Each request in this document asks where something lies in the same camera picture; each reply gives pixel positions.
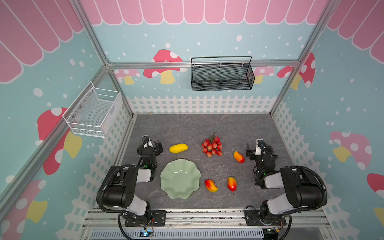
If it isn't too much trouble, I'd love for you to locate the red-yellow mango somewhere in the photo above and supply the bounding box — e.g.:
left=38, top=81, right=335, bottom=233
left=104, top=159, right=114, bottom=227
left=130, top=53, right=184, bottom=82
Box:
left=227, top=177, right=237, bottom=192
left=205, top=179, right=218, bottom=193
left=234, top=151, right=245, bottom=163

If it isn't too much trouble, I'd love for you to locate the red fake grape bunch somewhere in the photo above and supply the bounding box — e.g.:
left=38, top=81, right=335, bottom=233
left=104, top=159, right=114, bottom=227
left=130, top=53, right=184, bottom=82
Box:
left=202, top=132, right=223, bottom=158

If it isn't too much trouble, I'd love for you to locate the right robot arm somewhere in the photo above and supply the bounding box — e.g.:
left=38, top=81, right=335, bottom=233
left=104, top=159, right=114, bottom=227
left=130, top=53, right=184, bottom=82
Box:
left=244, top=139, right=328, bottom=226

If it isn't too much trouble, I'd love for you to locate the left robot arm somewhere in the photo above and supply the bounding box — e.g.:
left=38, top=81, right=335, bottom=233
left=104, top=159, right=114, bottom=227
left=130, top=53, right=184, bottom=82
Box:
left=97, top=135, right=164, bottom=225

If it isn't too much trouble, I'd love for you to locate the green scalloped fruit bowl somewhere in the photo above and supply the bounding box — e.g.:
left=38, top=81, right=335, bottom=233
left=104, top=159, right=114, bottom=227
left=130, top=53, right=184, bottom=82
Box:
left=161, top=159, right=201, bottom=200

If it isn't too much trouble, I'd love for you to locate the green circuit board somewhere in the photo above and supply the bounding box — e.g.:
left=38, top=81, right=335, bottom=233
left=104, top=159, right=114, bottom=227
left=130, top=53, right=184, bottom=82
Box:
left=140, top=229, right=154, bottom=238

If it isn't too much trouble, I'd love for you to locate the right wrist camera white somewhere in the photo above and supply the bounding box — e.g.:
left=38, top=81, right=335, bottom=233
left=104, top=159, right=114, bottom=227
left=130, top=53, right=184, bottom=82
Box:
left=255, top=139, right=266, bottom=156

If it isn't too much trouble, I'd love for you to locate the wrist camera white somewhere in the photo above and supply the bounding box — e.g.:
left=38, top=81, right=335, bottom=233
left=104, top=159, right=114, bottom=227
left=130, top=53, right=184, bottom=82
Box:
left=143, top=140, right=153, bottom=148
left=255, top=139, right=266, bottom=156

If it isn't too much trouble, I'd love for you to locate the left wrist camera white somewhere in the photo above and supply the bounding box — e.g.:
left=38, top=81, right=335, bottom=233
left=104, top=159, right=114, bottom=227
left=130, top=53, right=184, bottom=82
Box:
left=143, top=140, right=153, bottom=148

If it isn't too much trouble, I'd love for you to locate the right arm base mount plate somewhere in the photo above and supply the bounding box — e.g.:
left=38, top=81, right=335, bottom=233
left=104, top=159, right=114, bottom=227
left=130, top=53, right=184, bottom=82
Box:
left=244, top=209, right=287, bottom=228

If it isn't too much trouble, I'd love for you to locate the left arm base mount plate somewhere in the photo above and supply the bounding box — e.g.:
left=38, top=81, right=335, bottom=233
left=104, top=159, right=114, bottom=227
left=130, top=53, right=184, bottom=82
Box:
left=124, top=210, right=167, bottom=227

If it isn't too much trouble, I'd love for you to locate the aluminium front rail frame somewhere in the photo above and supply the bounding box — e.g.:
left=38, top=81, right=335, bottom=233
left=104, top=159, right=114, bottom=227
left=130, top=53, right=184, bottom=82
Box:
left=78, top=208, right=337, bottom=240

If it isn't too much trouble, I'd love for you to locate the white wire wall basket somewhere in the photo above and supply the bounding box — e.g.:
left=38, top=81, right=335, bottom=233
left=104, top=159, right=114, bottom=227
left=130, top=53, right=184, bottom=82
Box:
left=63, top=82, right=123, bottom=138

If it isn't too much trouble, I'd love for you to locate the black mesh wall basket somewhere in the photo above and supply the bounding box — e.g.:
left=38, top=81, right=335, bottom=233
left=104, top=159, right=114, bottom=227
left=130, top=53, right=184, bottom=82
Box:
left=191, top=56, right=256, bottom=92

